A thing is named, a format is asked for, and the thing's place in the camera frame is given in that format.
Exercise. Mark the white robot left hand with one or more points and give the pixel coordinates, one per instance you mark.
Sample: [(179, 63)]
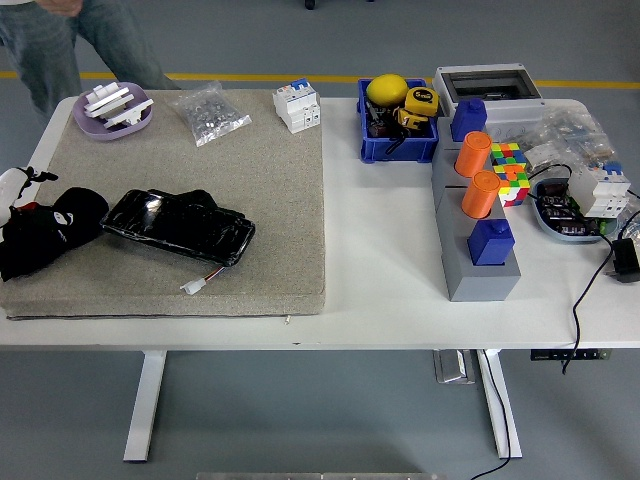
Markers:
[(12, 187)]

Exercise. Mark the black rag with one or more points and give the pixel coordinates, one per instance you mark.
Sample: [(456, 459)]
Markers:
[(75, 210)]

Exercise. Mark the black film-wrapped panel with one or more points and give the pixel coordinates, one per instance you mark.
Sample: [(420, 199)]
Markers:
[(175, 230)]

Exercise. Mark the black table control panel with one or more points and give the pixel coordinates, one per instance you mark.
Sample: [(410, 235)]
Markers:
[(570, 354)]

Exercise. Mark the purple tray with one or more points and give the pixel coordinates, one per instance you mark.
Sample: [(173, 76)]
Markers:
[(90, 127)]

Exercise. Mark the white plastic plate stack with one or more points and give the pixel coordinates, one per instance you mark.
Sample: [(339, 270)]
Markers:
[(105, 100)]

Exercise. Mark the person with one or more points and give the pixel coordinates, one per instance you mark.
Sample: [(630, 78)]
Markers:
[(45, 50)]

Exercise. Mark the clear bag of metal screws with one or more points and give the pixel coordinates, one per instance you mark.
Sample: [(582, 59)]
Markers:
[(207, 115)]

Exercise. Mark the grey-brown mat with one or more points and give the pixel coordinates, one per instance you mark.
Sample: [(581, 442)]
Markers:
[(250, 200)]

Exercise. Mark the white table leg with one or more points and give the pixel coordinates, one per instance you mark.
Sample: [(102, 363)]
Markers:
[(142, 410), (502, 415)]

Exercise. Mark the dark brown component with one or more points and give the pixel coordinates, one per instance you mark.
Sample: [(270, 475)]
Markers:
[(381, 130)]

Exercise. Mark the yellow lemon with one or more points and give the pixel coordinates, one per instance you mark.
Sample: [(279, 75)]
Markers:
[(386, 89)]

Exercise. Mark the blue plastic bin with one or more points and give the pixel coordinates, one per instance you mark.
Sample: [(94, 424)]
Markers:
[(400, 150)]

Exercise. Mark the small yellow tape measure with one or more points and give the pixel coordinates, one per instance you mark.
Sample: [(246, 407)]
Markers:
[(412, 121)]

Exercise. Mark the large yellow tape measure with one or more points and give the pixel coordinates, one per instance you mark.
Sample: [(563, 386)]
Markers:
[(420, 100)]

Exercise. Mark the blue block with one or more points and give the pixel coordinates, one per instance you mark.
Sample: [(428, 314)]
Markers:
[(467, 120), (490, 245)]

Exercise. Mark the orange cylinder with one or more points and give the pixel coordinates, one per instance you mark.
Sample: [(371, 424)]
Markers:
[(472, 155), (480, 195)]

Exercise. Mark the metal floor box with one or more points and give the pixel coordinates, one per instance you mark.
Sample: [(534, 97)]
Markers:
[(452, 367)]

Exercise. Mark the grey shape holder base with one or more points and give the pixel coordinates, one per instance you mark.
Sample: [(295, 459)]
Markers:
[(480, 282)]

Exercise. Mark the colourful puzzle cube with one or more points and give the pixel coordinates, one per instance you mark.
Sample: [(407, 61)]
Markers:
[(507, 154), (515, 187)]

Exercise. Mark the blue-grey dish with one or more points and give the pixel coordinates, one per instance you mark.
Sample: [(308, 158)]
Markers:
[(542, 217)]

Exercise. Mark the small clear bag with label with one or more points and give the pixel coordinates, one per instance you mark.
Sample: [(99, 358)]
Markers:
[(542, 155)]

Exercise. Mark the black electronic modules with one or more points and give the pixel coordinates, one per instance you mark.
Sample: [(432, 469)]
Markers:
[(560, 210)]

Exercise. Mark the large clear bag of parts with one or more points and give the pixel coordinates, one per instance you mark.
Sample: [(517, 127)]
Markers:
[(580, 132)]

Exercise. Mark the black power adapter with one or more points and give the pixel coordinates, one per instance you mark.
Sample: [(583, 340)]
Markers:
[(627, 260)]

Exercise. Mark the white plastic bracket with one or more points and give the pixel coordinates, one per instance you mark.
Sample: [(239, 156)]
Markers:
[(127, 114)]

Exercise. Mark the white circuit breaker blue switch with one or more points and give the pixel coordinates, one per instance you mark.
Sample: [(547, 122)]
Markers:
[(295, 107), (600, 192)]

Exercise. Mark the grey electrical enclosure box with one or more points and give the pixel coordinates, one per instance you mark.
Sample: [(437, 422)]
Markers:
[(510, 107)]

